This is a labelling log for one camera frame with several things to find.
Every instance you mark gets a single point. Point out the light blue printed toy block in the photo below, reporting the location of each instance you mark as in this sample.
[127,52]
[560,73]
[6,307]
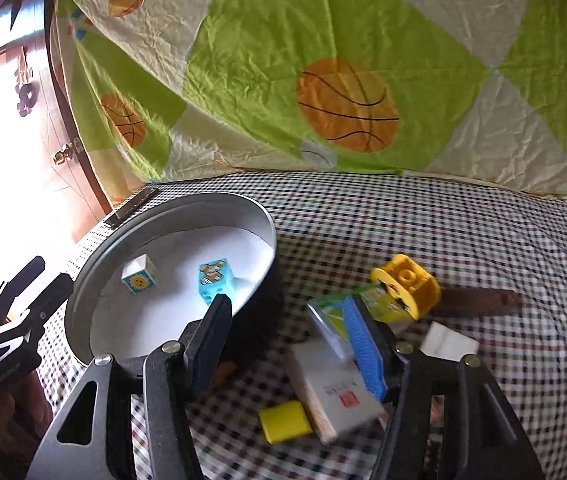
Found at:
[217,280]

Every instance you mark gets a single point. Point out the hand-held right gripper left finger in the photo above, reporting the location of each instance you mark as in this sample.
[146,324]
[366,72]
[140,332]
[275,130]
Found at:
[213,340]

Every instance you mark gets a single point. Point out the green dental floss box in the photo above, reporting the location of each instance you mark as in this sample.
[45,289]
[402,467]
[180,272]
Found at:
[327,317]

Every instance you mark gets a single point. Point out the dark door decoration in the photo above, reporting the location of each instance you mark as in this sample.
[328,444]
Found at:
[25,92]

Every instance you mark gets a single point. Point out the white charger adapter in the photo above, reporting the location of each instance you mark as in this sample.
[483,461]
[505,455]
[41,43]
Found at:
[451,341]

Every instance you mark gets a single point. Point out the brown wooden comb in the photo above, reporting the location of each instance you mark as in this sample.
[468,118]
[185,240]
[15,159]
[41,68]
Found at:
[483,302]

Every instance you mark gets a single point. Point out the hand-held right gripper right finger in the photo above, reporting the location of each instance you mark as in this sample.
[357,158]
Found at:
[363,350]

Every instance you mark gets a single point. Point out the small orange object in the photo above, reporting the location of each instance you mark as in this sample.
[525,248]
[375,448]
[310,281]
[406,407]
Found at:
[226,372]

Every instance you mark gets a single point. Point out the white sun print toy cube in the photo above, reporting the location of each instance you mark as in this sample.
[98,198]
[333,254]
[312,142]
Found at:
[138,276]

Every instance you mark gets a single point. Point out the checked bed sheet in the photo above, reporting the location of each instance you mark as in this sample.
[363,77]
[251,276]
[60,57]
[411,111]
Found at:
[413,220]

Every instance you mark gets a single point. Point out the brown wooden door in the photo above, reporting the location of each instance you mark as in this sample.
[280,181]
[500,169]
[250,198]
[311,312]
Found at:
[18,170]

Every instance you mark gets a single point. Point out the round grey tin container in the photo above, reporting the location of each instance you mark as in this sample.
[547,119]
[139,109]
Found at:
[173,250]

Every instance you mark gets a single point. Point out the person's left hand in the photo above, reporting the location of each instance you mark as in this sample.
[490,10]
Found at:
[18,407]

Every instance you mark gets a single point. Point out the silver metal bar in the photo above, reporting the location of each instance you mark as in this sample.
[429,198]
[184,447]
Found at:
[129,206]

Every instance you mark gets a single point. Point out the yellow toy building block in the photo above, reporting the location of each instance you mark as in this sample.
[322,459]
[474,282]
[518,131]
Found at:
[413,280]

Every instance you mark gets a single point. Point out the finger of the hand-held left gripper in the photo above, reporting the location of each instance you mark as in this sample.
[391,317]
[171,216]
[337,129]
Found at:
[28,270]
[51,295]

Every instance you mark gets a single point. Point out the brass door knob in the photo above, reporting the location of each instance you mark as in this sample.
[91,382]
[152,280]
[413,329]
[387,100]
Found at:
[65,153]

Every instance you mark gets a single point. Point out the white red label box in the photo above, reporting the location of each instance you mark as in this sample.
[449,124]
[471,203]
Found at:
[326,387]

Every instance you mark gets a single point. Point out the green basketball print quilt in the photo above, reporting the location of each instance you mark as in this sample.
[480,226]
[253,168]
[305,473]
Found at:
[273,35]

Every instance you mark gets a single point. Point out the yellow rectangular eraser block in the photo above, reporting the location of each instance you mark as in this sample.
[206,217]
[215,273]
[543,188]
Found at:
[286,422]

